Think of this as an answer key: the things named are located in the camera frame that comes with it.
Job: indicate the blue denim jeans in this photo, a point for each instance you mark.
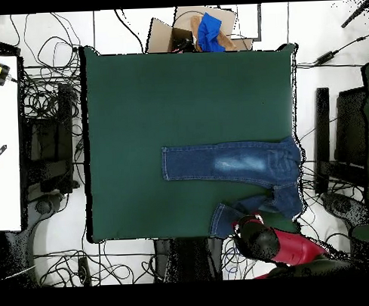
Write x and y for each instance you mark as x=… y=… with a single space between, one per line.
x=233 y=163

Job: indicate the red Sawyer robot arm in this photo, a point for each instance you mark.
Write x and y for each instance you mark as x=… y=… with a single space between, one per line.
x=290 y=249

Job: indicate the black flat panel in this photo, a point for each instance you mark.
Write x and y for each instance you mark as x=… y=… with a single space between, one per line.
x=351 y=126

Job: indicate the grey swivel chair base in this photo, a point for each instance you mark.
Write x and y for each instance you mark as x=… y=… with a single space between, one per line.
x=340 y=205
x=44 y=206

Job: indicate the black upright bar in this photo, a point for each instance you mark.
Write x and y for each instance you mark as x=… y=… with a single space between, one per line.
x=321 y=133

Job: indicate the dark green table cloth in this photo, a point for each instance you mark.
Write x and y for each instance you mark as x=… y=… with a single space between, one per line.
x=170 y=99

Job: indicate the black power strip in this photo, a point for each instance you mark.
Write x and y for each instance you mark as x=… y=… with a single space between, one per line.
x=83 y=270

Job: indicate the bright blue cloth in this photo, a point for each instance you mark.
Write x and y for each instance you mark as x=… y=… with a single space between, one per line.
x=209 y=31

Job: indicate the brown cardboard box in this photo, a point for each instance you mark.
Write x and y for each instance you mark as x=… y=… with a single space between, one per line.
x=160 y=36

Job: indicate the black equipment stand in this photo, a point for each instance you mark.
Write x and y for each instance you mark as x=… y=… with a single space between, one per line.
x=51 y=148

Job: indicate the black rod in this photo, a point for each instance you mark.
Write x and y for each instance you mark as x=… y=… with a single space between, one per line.
x=355 y=15

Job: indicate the white side table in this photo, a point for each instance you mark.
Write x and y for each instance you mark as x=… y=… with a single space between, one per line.
x=4 y=135

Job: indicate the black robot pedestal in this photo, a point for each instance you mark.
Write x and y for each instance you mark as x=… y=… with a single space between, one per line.
x=188 y=258

